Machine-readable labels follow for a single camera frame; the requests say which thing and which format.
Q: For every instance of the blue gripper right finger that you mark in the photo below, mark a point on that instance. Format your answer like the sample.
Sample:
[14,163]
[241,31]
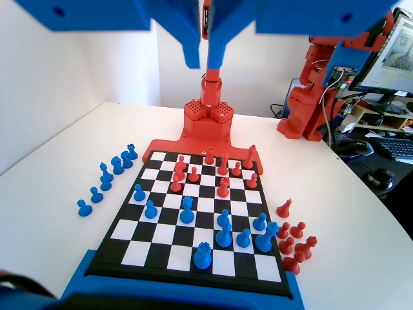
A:
[232,19]

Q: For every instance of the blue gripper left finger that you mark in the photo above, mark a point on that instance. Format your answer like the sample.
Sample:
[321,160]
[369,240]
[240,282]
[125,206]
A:
[174,26]

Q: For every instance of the red rook chess piece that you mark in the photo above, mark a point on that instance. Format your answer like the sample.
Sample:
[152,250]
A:
[222,190]
[209,158]

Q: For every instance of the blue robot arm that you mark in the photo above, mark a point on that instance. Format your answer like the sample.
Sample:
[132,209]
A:
[19,294]

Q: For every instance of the red robot arm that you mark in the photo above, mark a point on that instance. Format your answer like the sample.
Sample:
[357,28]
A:
[208,126]

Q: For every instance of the red pawn chess piece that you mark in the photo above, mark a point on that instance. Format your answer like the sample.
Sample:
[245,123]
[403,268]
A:
[175,186]
[236,171]
[284,232]
[193,176]
[181,159]
[286,247]
[251,183]
[297,231]

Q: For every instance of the captured red chess pieces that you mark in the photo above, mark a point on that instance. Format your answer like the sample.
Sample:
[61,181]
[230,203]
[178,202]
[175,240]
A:
[248,159]

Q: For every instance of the blue pawn chess piece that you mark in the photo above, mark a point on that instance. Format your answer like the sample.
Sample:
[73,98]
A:
[222,217]
[150,211]
[96,196]
[138,194]
[259,223]
[84,210]
[243,240]
[105,186]

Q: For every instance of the blue chess queen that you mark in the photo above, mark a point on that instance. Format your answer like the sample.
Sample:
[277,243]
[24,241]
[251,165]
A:
[187,213]

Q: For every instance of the blue king chess piece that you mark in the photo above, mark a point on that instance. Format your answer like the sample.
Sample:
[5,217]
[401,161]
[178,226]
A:
[265,240]

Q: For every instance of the dark blue panel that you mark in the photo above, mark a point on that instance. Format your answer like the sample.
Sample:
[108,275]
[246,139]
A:
[290,93]

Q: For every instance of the black computer monitor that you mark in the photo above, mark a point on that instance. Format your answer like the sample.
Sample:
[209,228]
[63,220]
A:
[397,48]

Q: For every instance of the black computer mouse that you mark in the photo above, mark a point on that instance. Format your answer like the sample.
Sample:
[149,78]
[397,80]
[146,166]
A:
[353,148]

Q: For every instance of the black and white chessboard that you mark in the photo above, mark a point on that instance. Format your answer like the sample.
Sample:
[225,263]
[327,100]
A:
[206,205]

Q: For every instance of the wooden monitor shelf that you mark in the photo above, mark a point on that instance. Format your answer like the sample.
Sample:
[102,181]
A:
[387,121]

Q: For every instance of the black keyboard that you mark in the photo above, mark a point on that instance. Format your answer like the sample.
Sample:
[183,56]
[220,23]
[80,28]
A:
[397,147]

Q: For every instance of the black round desk device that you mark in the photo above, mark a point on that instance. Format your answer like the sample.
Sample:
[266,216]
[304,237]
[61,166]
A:
[379,179]

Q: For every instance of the red base plate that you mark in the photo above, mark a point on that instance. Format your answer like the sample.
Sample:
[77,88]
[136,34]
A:
[167,144]

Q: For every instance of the blue base plate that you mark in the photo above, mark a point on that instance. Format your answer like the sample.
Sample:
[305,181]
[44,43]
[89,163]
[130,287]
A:
[75,287]

